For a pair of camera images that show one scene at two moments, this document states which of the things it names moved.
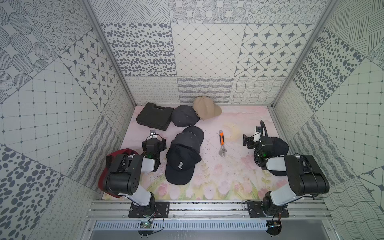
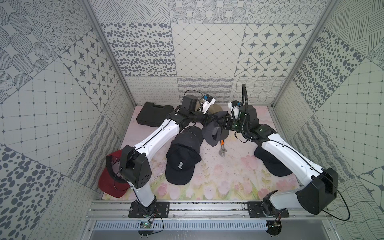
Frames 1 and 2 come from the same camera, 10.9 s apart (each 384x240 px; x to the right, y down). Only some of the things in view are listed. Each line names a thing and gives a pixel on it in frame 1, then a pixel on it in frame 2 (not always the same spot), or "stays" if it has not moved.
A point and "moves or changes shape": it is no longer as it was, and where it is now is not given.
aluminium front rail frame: x=304 y=215 stays
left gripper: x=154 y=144 to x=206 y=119
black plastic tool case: x=155 y=117 stays
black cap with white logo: x=181 y=160 stays
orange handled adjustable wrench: x=222 y=150 stays
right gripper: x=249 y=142 to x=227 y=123
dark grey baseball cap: x=184 y=115 moves or changes shape
